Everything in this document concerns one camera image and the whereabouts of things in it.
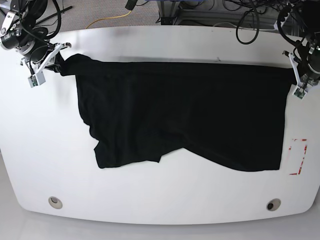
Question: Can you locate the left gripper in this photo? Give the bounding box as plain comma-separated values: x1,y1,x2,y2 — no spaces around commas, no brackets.
282,49,320,90

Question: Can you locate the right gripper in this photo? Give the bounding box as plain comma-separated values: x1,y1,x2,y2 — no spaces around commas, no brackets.
19,42,72,75

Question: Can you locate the black printed T-shirt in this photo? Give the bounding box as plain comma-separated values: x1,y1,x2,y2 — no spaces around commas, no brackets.
60,54,295,172

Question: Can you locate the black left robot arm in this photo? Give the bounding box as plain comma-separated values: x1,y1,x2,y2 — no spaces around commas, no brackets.
236,0,320,99

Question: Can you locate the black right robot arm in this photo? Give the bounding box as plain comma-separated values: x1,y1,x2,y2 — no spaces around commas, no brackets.
0,0,66,75

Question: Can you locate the black tripod stand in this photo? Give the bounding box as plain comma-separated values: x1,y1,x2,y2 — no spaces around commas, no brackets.
35,5,73,26

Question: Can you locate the red tape rectangle marking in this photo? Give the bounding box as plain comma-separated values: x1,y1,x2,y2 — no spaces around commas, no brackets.
286,138,308,176

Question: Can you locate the white power strip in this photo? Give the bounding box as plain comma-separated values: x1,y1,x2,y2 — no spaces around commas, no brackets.
273,9,291,31

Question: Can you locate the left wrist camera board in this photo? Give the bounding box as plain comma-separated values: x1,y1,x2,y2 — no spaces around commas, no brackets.
292,85,308,100

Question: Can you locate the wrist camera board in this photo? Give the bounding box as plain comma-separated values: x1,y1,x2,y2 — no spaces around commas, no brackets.
28,72,46,88
292,85,308,100

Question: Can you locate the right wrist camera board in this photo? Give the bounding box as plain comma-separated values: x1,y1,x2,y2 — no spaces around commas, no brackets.
28,72,46,88

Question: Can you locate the yellow cable on floor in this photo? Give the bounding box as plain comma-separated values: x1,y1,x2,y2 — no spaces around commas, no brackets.
86,9,132,30

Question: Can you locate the right table cable grommet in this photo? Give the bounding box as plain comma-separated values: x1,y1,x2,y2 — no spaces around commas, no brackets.
266,198,282,212

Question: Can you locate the table cable grommet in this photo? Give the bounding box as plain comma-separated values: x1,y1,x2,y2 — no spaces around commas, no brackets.
48,196,63,210
266,198,282,212

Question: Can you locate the aluminium frame post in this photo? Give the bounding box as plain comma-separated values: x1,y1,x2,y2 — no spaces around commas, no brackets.
157,0,181,26

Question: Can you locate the left table cable grommet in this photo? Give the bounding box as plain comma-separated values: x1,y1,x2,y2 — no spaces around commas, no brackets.
48,196,63,210

